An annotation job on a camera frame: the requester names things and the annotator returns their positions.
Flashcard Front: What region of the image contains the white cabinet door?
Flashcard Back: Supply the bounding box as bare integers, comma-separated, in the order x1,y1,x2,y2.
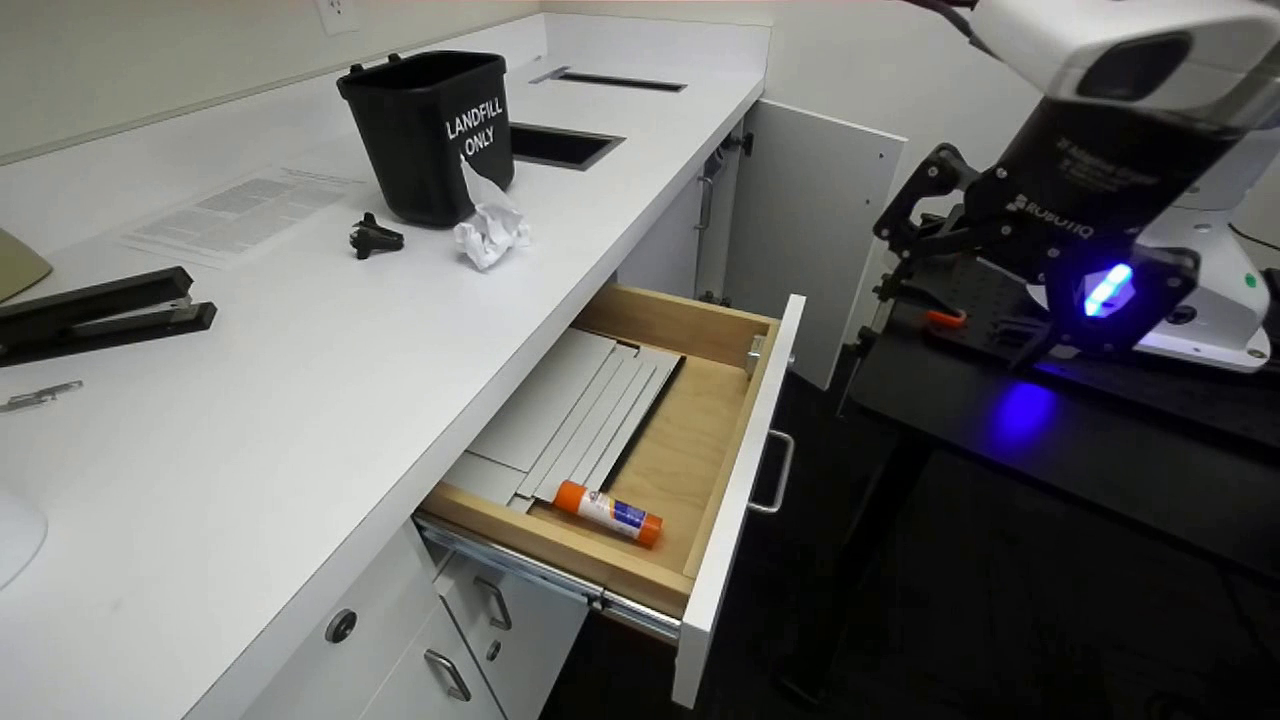
722,98,909,392

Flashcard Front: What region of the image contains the black plastic waste bin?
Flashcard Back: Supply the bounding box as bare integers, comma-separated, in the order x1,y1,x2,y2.
337,50,517,229

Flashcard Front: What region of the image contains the tan flat object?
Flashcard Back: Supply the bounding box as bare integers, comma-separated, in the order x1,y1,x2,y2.
0,228,54,305

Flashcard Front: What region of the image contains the small black clip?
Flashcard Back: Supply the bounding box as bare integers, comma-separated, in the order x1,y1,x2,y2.
349,212,406,261

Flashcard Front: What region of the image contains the silver drawer handle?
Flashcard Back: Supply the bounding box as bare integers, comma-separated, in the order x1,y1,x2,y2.
423,649,473,703
747,429,797,517
472,576,514,632

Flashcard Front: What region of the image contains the crumpled white tissue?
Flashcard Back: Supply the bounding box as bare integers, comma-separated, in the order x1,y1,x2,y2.
453,160,532,272

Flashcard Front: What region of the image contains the orange glue stick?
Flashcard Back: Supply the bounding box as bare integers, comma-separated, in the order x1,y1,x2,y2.
551,479,665,549

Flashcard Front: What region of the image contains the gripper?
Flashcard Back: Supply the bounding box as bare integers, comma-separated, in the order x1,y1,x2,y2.
873,95,1247,359

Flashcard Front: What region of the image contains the stack of grey folders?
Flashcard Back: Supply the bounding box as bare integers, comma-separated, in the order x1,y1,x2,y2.
440,327,687,514

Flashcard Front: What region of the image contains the black clamp with orange tip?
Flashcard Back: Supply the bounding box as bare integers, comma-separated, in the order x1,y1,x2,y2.
880,270,971,343

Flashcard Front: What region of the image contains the black stapler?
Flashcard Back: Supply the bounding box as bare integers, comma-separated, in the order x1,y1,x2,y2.
0,266,219,369

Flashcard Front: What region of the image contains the printed paper sheet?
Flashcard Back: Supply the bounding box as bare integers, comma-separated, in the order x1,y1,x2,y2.
120,167,367,270

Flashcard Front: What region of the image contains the wooden drawer with white front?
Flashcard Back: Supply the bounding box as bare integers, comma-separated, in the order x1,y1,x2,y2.
412,283,808,710

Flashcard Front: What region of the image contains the white lower drawer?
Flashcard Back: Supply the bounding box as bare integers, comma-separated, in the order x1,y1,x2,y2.
358,598,507,720
434,548,593,720

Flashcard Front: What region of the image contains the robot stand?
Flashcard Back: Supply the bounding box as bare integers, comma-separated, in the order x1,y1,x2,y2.
780,255,1280,711

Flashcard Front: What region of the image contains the silver lower drawer handle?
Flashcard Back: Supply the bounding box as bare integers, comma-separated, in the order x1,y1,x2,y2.
472,576,514,632
423,649,473,703

